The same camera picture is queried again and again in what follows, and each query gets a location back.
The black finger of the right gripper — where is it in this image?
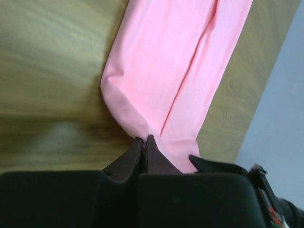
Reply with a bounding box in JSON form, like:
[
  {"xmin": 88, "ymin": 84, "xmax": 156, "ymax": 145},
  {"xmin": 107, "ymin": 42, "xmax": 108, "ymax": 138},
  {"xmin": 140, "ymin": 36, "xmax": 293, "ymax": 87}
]
[{"xmin": 189, "ymin": 155, "xmax": 248, "ymax": 176}]

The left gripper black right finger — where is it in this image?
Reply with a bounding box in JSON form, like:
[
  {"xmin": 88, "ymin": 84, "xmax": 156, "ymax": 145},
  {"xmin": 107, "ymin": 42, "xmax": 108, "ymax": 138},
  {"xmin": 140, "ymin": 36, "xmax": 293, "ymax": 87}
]
[{"xmin": 137, "ymin": 135, "xmax": 266, "ymax": 228}]

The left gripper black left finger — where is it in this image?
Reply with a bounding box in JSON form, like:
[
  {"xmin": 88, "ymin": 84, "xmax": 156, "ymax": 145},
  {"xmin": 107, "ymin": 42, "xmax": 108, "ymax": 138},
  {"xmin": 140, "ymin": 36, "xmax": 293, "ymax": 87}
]
[{"xmin": 0, "ymin": 138, "xmax": 143, "ymax": 228}]

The pink t shirt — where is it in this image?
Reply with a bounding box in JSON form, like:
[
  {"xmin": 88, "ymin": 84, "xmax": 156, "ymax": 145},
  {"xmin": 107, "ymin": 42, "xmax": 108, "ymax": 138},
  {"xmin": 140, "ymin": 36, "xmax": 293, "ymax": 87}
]
[{"xmin": 100, "ymin": 0, "xmax": 252, "ymax": 173}]

